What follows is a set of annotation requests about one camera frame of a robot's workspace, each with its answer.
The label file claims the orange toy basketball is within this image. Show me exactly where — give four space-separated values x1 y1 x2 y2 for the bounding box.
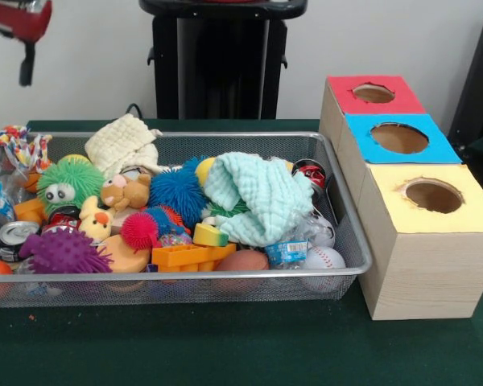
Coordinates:
23 170 41 192

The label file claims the mint green waffle cloth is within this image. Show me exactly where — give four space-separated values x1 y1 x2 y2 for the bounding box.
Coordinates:
204 151 315 247

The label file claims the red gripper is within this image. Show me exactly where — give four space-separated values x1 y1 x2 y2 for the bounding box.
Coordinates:
0 0 53 88

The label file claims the black silver-topped drink can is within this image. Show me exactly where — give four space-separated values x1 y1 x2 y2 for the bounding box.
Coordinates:
0 220 41 262

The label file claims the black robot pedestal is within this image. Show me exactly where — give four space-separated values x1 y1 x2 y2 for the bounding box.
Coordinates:
138 0 309 121

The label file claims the wooden box with three holes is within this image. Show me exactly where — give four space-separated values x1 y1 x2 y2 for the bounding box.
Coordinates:
319 74 483 322

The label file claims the shallow silver mesh bin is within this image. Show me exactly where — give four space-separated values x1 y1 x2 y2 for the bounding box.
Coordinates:
0 131 374 310

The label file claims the black cable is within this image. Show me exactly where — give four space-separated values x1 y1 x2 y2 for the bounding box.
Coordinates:
122 103 146 121

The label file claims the white baseball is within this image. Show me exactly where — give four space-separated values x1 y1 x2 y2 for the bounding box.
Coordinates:
304 245 346 269

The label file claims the purple spiky rubber ball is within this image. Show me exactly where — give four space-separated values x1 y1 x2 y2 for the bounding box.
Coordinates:
19 228 114 275

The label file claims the green spiky rubber ball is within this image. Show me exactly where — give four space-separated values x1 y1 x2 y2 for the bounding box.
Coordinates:
35 155 106 214

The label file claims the colourful patterned cloth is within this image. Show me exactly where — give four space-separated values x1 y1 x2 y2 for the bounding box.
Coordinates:
0 125 53 172

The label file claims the cream waffle cloth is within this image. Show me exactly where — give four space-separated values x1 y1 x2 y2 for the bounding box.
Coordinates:
84 113 164 176

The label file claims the black equipment stand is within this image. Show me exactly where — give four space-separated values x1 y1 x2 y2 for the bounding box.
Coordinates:
446 6 483 162

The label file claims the blue spiky rubber ball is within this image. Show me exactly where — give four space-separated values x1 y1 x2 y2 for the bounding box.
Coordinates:
148 155 208 226

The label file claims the orange plastic toy brick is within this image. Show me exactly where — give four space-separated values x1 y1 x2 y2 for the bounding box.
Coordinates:
151 242 237 273

